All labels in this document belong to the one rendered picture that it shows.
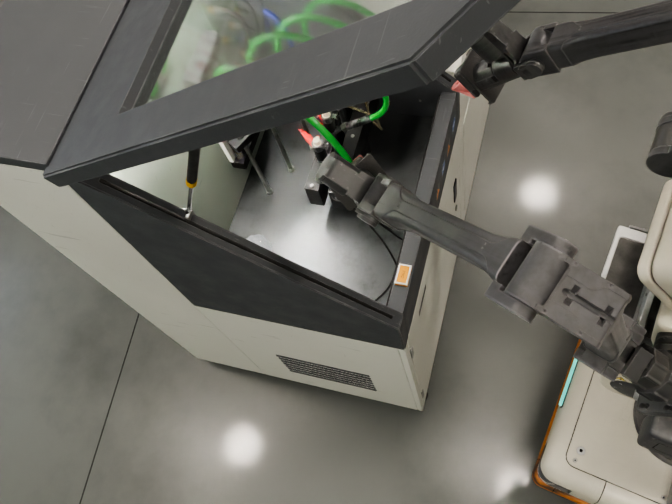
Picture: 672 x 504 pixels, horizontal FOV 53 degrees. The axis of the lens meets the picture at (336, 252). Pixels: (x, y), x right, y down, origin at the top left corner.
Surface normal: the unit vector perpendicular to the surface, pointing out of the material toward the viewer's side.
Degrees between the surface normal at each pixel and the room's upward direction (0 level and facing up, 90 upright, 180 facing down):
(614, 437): 0
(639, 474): 0
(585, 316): 23
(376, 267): 0
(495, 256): 37
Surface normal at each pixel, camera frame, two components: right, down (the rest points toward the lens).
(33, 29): -0.18, -0.42
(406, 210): -0.71, -0.43
